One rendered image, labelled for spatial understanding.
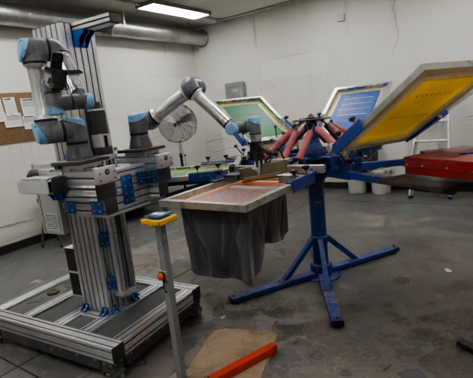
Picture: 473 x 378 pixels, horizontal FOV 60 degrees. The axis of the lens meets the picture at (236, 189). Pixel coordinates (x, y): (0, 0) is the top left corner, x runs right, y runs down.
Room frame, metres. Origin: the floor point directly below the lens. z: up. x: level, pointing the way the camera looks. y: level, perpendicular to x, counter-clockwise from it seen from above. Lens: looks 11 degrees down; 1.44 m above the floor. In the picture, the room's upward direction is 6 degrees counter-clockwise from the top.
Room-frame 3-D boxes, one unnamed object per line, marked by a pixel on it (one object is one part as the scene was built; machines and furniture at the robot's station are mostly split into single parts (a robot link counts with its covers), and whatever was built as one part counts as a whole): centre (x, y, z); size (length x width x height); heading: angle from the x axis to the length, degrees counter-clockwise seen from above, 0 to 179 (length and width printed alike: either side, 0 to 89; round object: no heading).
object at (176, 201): (2.38, -0.02, 0.97); 0.79 x 0.58 x 0.04; 144
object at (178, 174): (3.33, 0.26, 1.05); 1.08 x 0.61 x 0.23; 84
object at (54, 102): (2.00, 0.80, 1.55); 0.11 x 0.08 x 0.11; 123
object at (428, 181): (2.63, -0.92, 0.91); 1.34 x 0.40 x 0.08; 24
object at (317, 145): (3.24, -0.64, 0.67); 0.39 x 0.39 x 1.35
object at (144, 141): (2.71, 0.60, 1.31); 0.15 x 0.15 x 0.10
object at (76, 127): (2.28, 0.86, 1.42); 0.13 x 0.12 x 0.14; 123
